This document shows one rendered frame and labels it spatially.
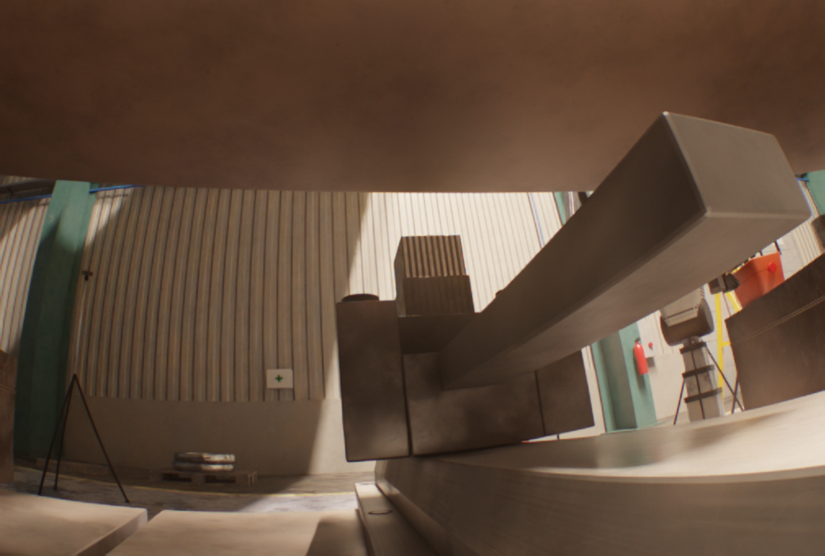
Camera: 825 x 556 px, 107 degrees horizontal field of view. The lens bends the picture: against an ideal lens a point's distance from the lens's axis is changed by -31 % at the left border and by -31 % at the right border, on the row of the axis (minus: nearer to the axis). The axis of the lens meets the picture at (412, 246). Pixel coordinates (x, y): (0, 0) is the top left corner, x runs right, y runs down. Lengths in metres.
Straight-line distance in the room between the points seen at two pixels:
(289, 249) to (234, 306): 1.42
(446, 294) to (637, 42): 0.50
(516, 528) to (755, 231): 0.20
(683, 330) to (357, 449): 1.58
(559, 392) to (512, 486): 0.38
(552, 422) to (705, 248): 0.46
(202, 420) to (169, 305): 2.13
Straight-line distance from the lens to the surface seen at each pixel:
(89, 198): 10.22
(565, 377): 0.65
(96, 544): 0.83
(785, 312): 1.43
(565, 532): 0.22
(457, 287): 0.77
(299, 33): 0.46
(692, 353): 1.95
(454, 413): 0.59
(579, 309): 0.26
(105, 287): 9.13
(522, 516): 0.26
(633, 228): 0.21
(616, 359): 7.92
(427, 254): 0.78
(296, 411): 7.26
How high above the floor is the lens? 0.49
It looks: 25 degrees up
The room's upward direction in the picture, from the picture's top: 6 degrees counter-clockwise
